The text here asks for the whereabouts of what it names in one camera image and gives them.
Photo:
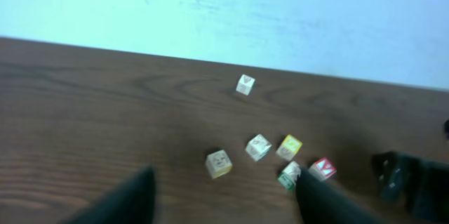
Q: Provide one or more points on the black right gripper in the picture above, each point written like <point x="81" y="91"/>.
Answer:
<point x="424" y="183"/>

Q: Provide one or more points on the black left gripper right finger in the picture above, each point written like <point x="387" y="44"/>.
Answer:
<point x="320" y="204"/>

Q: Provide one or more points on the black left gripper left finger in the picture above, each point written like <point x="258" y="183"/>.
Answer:
<point x="133" y="202"/>

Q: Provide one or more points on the red letter A block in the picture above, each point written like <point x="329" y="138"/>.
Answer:
<point x="322" y="169"/>

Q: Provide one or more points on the white block green side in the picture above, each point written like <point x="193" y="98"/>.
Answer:
<point x="289" y="175"/>

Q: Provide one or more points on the yellow topped wooden block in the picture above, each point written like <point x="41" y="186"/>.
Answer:
<point x="289" y="147"/>

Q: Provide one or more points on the white block teal side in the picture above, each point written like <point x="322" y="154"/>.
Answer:
<point x="258" y="147"/>

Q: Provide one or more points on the cream block yellow side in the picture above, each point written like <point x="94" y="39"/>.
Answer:
<point x="218" y="164"/>

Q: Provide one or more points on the white block at far top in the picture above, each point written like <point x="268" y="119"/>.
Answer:
<point x="245" y="84"/>

